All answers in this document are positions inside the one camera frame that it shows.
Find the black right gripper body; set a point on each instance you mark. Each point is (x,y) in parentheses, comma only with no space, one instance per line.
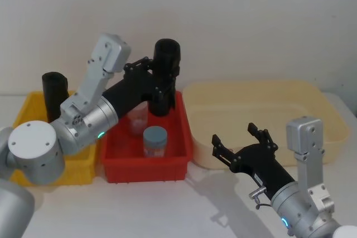
(262,165)

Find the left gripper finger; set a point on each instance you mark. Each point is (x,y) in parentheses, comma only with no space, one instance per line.
(138,63)
(164,89)

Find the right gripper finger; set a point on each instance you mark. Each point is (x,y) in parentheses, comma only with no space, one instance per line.
(223,150)
(262,135)

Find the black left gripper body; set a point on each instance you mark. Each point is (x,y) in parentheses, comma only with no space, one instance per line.
(131,87)

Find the black plastic bottle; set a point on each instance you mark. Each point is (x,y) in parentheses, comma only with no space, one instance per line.
(167,54)
(54,93)

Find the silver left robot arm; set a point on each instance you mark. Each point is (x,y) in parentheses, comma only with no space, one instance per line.
(33,148)

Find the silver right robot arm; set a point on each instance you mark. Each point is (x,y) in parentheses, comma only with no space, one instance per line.
(306,201)

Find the cream plastic tray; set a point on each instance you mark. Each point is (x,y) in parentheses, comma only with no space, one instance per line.
(251,104)

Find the clear jar with pink contents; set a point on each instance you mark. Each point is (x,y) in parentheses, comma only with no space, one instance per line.
(138,122)

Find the jar with grey lid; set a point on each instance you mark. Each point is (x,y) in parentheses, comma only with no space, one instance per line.
(155,141)

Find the red plastic bin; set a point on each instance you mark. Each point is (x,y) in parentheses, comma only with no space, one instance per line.
(145,169)

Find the yellow plastic bin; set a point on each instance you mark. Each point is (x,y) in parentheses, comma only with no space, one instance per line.
(81,162)

